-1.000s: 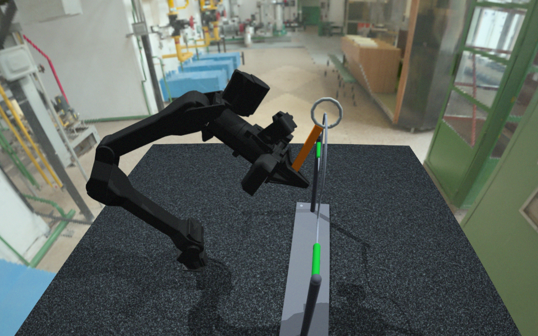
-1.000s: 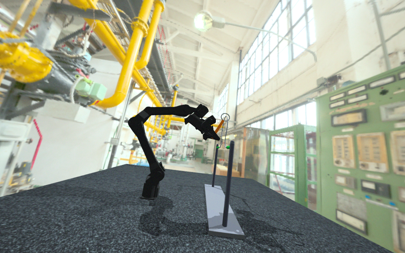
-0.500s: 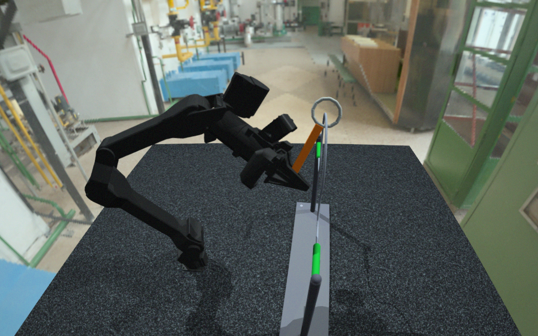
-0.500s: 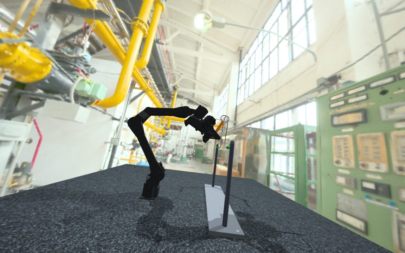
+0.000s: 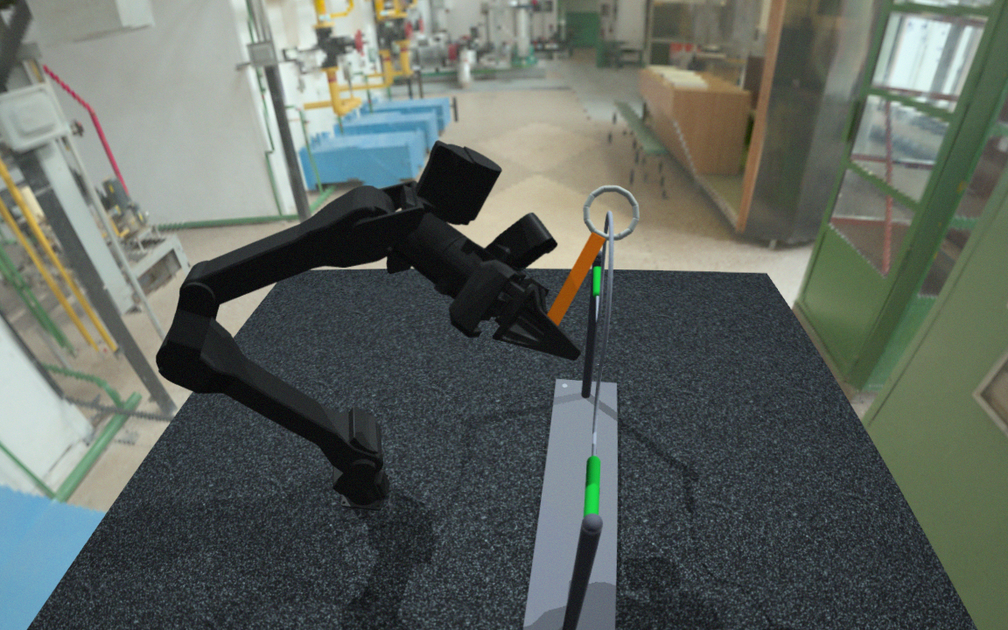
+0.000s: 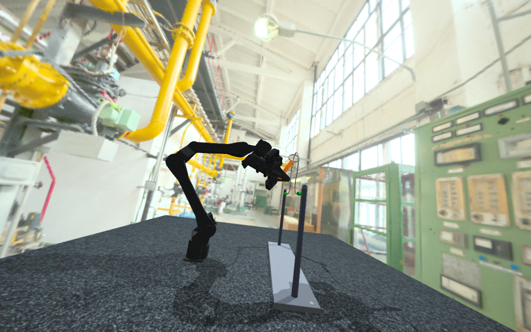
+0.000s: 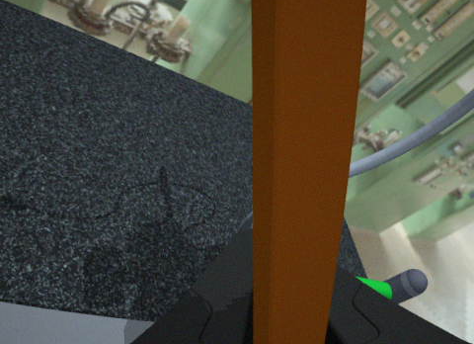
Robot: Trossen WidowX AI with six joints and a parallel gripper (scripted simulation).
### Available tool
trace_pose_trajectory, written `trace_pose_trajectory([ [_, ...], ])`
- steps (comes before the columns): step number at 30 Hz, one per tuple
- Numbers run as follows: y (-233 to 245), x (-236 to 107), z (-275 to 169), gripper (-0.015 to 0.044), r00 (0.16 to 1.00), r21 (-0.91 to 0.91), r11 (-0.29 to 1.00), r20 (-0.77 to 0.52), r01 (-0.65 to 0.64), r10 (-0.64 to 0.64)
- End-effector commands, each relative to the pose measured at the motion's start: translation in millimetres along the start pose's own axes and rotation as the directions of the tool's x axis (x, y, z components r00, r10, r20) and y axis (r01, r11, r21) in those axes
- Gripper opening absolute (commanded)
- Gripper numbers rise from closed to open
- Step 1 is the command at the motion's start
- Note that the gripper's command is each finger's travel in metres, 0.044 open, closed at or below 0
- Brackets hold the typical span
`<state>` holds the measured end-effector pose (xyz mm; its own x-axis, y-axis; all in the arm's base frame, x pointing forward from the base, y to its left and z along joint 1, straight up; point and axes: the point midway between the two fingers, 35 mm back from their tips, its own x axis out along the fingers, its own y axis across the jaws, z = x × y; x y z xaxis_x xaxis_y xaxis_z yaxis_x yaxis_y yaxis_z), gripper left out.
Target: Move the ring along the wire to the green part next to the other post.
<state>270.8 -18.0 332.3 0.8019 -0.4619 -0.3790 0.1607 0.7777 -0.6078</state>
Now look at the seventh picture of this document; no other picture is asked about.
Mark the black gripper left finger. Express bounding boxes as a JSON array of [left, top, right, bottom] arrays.
[[131, 229, 254, 344]]

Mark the orange handle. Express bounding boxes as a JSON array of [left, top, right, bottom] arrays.
[[252, 0, 367, 344]]

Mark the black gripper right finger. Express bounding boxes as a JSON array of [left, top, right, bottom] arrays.
[[324, 264, 471, 344]]

